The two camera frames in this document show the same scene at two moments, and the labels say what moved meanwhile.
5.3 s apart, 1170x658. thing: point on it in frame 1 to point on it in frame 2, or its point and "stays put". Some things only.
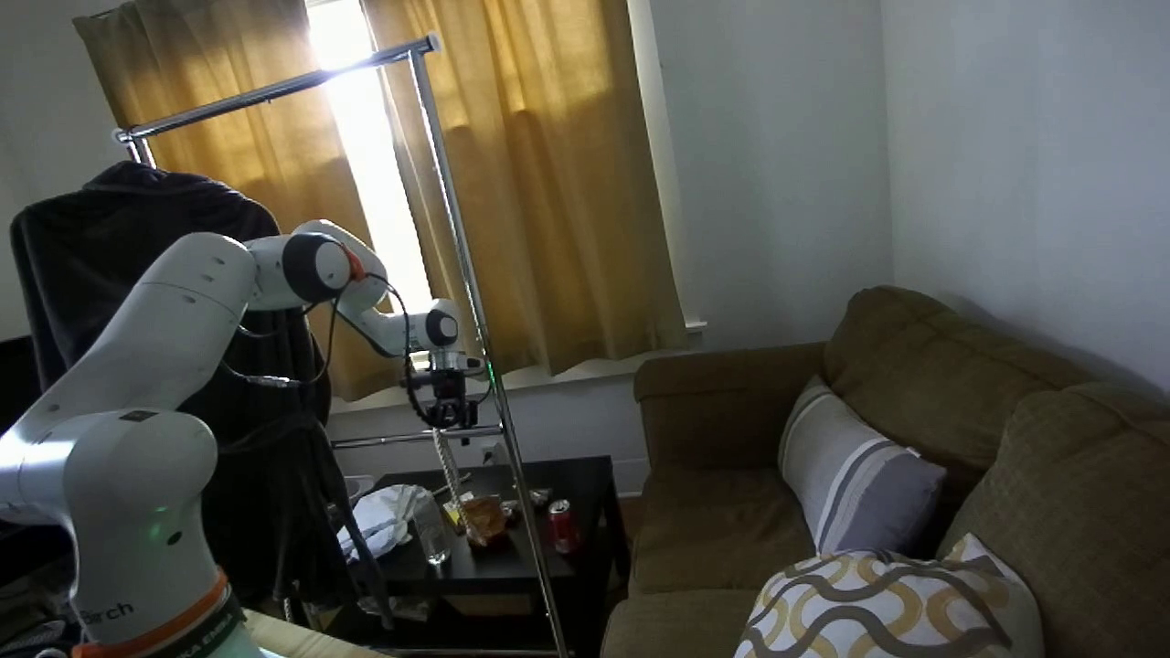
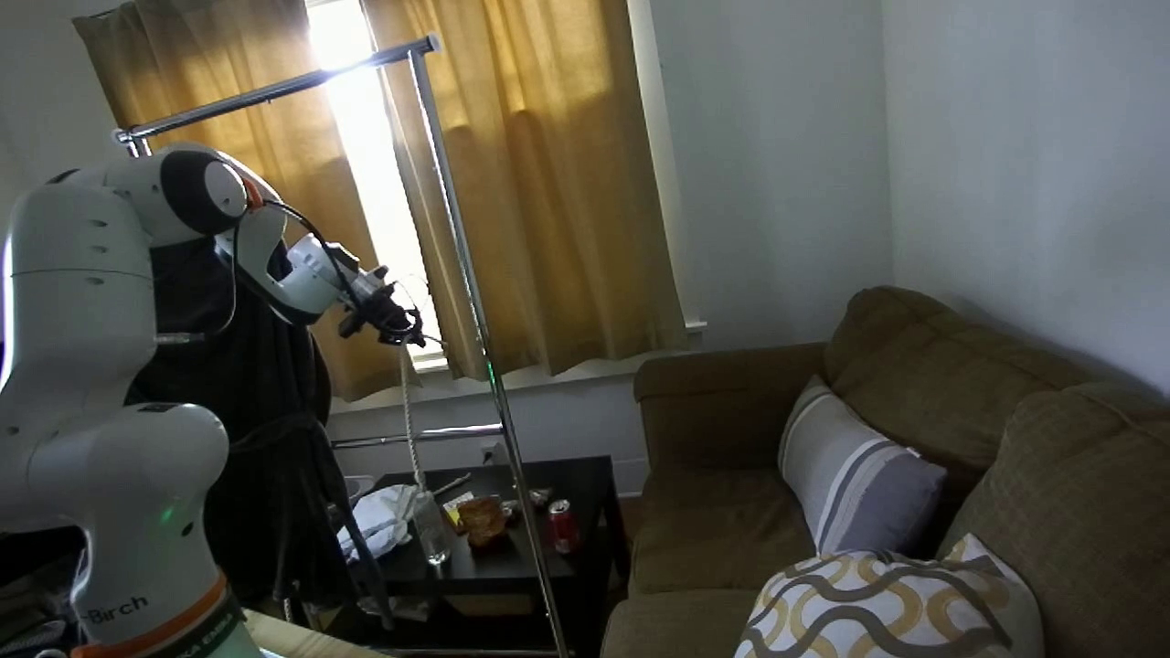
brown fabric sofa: [1067, 480] stays put
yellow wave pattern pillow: [964, 601] stays put
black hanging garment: [82, 253] stays put
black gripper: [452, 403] to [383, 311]
